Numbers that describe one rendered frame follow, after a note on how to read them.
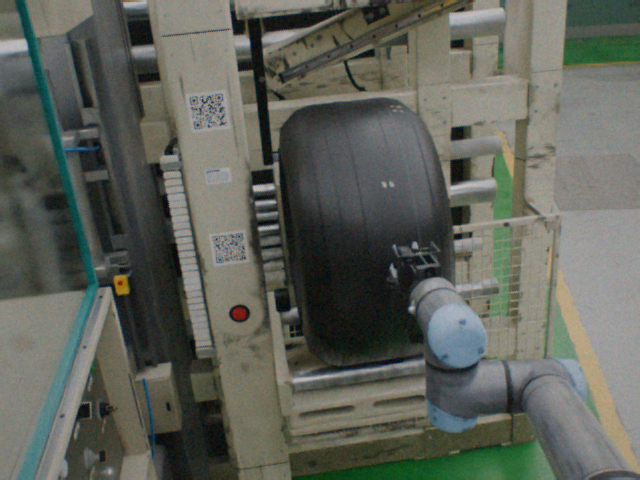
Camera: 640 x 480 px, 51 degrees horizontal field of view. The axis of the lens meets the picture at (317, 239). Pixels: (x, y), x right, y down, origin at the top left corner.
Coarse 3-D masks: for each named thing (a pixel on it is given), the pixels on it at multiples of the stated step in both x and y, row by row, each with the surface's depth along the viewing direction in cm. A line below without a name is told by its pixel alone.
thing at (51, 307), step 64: (0, 0) 89; (0, 64) 86; (0, 128) 83; (0, 192) 81; (64, 192) 108; (0, 256) 78; (64, 256) 103; (0, 320) 76; (64, 320) 99; (0, 384) 73; (64, 384) 93; (0, 448) 71
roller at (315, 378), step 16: (320, 368) 150; (336, 368) 150; (352, 368) 150; (368, 368) 150; (384, 368) 150; (400, 368) 150; (416, 368) 150; (304, 384) 148; (320, 384) 149; (336, 384) 149
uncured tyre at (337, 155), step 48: (288, 144) 134; (336, 144) 129; (384, 144) 128; (432, 144) 133; (288, 192) 133; (336, 192) 124; (384, 192) 124; (432, 192) 126; (288, 240) 171; (336, 240) 123; (384, 240) 124; (432, 240) 125; (336, 288) 125; (384, 288) 126; (336, 336) 131; (384, 336) 133
